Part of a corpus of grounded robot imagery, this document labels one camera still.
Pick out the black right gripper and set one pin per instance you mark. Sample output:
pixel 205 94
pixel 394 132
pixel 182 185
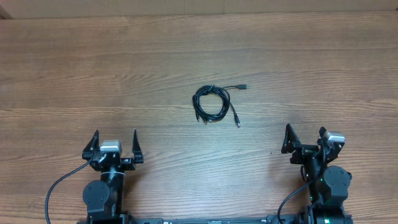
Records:
pixel 291 144

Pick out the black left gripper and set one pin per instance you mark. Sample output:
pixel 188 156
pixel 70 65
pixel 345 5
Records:
pixel 129 164

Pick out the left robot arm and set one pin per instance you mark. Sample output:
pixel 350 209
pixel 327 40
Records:
pixel 104 197

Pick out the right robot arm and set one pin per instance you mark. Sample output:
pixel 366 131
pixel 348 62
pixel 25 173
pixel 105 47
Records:
pixel 327 185

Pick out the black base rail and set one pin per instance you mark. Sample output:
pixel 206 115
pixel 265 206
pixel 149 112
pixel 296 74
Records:
pixel 270 219

